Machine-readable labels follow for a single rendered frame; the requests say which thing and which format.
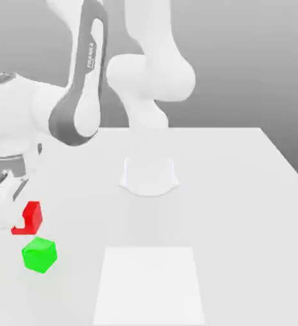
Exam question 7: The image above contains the small green cube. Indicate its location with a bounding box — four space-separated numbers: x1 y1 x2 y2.
21 236 59 275

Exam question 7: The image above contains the small red cube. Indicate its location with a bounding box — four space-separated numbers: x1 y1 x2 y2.
10 200 43 236

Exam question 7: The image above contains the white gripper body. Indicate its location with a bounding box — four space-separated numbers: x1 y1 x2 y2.
0 174 30 230

